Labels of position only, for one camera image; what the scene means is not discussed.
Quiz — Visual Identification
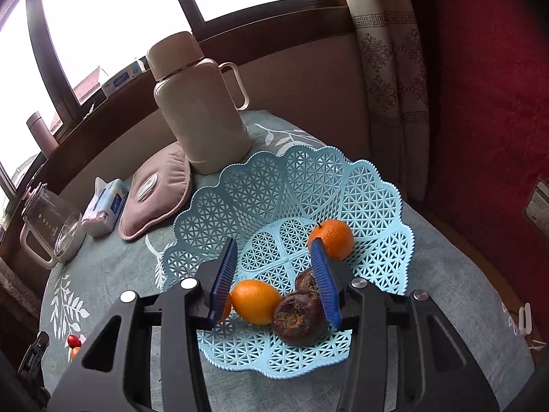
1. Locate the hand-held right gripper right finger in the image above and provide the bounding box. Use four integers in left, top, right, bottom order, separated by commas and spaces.
310, 239, 502, 412

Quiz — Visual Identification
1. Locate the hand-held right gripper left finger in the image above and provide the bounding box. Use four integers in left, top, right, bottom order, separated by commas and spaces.
45, 237, 239, 412

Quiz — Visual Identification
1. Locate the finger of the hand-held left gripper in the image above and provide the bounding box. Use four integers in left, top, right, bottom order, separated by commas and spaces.
18, 330, 51, 381

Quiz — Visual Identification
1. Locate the dark purple water chestnut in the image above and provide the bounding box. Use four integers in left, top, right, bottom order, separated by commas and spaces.
271, 289, 331, 346
295, 267, 322, 299

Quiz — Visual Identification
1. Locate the large smooth orange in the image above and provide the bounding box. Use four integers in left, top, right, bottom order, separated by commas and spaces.
230, 279, 282, 325
217, 296, 233, 326

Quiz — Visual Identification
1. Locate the small tangerine with stem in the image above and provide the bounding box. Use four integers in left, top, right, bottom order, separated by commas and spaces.
307, 219, 355, 262

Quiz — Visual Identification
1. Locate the light blue plastic basket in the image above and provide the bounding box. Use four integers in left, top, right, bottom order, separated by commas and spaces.
160, 146, 416, 379

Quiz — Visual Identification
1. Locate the pink hot water bag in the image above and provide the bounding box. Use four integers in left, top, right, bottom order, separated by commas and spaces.
119, 142, 192, 241

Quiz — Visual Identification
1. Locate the grey leaf print tablecloth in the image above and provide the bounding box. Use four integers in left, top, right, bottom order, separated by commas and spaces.
39, 109, 537, 412

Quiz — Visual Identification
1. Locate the white tissue pack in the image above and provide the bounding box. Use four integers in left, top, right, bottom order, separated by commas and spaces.
81, 177, 130, 238

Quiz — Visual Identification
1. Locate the beige thermos jug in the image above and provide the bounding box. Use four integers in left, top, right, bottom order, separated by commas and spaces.
147, 31, 253, 175

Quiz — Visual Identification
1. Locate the beige patterned curtain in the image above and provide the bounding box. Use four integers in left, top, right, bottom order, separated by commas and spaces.
339, 0, 432, 202

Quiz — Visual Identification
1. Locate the white power plug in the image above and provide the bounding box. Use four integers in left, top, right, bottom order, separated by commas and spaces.
518, 302, 533, 337

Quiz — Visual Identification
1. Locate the blue and white box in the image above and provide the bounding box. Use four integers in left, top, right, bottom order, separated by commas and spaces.
102, 61, 145, 97

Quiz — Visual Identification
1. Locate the pink tumbler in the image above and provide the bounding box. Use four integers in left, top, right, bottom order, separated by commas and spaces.
26, 112, 59, 155

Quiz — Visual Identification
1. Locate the rectangular sewn label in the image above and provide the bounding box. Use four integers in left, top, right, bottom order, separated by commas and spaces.
523, 179, 549, 228

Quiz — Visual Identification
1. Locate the red quilted cover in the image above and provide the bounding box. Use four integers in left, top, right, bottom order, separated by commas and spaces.
399, 0, 549, 322

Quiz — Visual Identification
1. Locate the glass kettle with white handle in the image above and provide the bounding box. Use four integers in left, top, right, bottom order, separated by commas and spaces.
19, 181, 86, 270

